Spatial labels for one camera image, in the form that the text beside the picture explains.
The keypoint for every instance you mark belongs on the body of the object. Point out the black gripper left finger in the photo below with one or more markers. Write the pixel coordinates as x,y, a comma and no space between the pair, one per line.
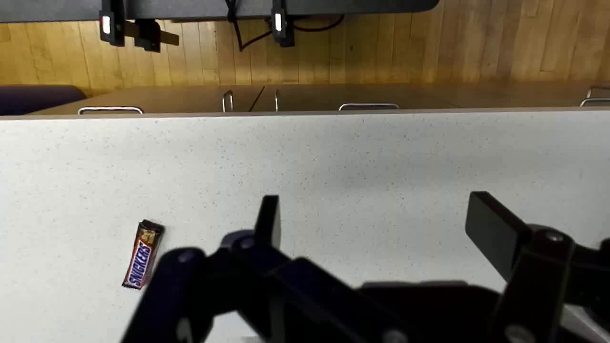
269,220

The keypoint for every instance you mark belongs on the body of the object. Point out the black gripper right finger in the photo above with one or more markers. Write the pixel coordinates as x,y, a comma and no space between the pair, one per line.
498,232

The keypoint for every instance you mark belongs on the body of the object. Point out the brown candy bar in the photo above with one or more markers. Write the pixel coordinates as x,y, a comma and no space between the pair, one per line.
141,256

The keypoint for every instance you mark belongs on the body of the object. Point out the wooden lower cabinet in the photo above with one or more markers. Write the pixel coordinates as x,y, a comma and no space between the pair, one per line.
317,98

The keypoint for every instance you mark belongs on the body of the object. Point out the black table leg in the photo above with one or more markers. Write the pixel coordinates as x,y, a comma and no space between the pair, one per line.
113,22
282,24

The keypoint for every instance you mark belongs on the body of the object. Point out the black foot bracket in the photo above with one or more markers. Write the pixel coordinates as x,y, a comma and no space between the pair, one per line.
149,35

